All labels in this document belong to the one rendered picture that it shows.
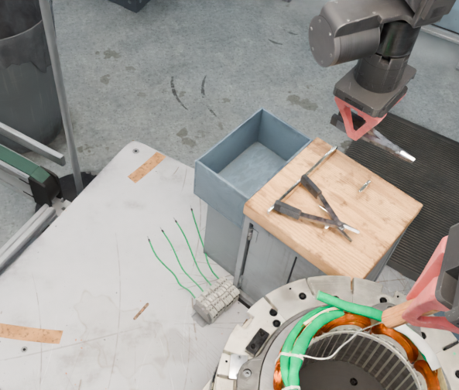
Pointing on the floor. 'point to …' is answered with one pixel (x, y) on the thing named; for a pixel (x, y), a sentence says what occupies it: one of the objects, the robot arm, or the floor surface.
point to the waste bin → (18, 103)
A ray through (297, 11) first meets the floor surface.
